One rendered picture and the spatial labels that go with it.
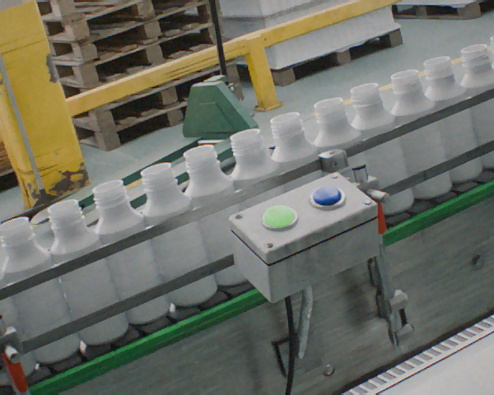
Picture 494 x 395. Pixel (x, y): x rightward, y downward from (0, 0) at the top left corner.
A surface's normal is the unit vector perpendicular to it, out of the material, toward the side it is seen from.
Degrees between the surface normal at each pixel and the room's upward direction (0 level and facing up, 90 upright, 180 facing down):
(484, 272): 90
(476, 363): 0
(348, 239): 110
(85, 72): 90
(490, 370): 0
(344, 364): 90
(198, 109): 90
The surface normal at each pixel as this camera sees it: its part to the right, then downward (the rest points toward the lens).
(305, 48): 0.44, 0.14
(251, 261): -0.86, 0.35
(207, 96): -0.65, 0.38
